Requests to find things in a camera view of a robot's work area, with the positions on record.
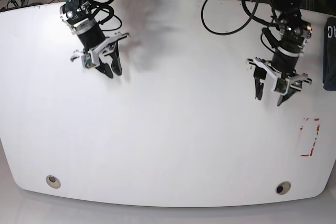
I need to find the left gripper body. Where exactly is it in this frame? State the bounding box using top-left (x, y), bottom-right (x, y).
top-left (247, 50), bottom-right (312, 90)

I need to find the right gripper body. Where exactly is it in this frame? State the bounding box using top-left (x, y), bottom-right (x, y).
top-left (70, 32), bottom-right (130, 62)

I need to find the dark blue T-shirt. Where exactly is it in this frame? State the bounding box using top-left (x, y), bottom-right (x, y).
top-left (322, 17), bottom-right (336, 91)

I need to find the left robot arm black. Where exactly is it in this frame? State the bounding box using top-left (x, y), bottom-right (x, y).
top-left (222, 0), bottom-right (312, 106)

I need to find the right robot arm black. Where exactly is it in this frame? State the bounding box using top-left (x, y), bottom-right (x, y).
top-left (60, 0), bottom-right (130, 79)

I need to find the red tape rectangle marking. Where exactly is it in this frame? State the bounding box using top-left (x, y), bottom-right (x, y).
top-left (297, 118), bottom-right (320, 157)

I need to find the right table cable grommet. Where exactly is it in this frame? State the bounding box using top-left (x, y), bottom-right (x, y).
top-left (275, 182), bottom-right (291, 195)

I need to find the table cable grommet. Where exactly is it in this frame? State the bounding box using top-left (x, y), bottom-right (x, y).
top-left (46, 175), bottom-right (61, 189)
top-left (275, 182), bottom-right (291, 195)

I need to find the left table cable grommet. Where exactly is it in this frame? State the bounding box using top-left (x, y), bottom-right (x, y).
top-left (46, 175), bottom-right (61, 189)

